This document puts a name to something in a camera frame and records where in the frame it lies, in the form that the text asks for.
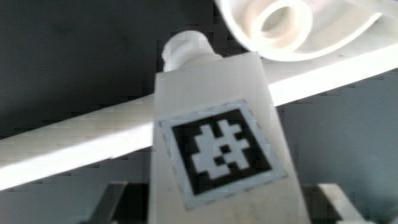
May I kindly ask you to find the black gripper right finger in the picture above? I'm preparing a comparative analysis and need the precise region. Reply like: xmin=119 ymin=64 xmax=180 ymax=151
xmin=302 ymin=183 xmax=373 ymax=224

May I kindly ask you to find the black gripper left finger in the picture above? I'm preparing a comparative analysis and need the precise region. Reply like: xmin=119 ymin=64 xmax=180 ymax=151
xmin=87 ymin=182 xmax=149 ymax=224

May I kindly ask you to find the white stool leg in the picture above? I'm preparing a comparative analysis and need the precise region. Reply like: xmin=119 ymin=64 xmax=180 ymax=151
xmin=148 ymin=31 xmax=311 ymax=224

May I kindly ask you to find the white round stool seat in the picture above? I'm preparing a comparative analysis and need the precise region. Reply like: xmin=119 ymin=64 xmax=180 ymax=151
xmin=213 ymin=0 xmax=386 ymax=63

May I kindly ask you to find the white front barrier rail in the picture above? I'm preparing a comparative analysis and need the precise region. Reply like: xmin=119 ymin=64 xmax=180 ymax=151
xmin=0 ymin=43 xmax=398 ymax=191

